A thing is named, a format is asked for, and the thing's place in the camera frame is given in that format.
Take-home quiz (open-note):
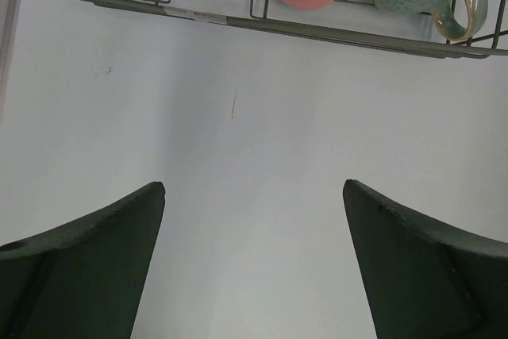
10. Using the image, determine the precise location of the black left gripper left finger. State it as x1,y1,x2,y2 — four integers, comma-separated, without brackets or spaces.
1,182,165,338

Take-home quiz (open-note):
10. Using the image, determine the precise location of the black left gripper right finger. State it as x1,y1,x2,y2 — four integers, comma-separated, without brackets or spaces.
343,179,507,338

